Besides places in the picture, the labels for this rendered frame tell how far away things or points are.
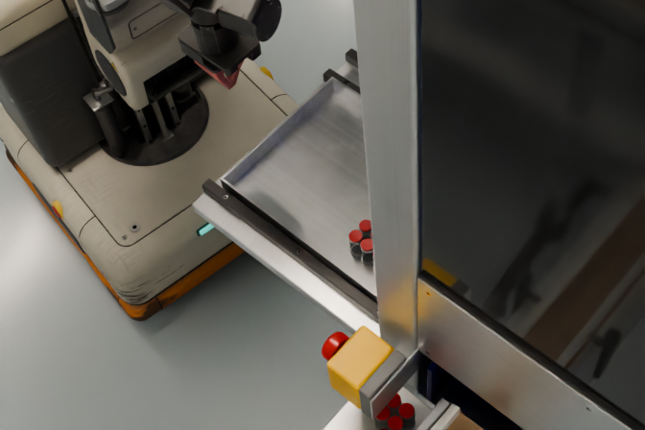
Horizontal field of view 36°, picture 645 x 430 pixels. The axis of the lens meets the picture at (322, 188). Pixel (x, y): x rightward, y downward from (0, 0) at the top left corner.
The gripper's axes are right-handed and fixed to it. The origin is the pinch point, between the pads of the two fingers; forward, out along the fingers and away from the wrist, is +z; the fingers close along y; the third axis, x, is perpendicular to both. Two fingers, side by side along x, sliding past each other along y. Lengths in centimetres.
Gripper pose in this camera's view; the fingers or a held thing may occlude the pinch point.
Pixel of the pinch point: (229, 83)
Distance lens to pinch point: 142.9
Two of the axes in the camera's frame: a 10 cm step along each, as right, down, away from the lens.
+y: 7.3, 5.2, -4.4
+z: 1.0, 5.6, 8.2
